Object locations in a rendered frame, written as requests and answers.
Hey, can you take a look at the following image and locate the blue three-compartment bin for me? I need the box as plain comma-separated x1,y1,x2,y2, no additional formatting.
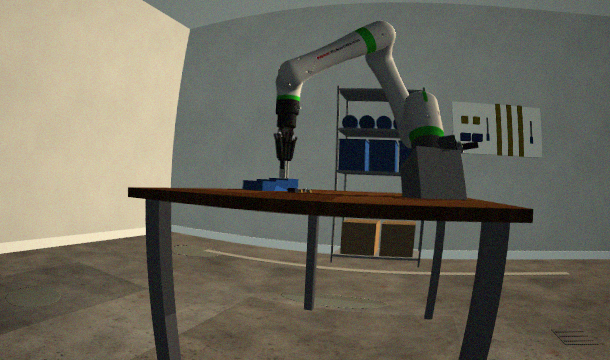
243,178,298,191

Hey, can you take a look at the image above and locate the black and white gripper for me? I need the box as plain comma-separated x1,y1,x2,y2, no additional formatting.
274,113,297,178

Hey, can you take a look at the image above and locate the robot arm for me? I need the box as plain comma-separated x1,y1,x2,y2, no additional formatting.
276,21,478,154

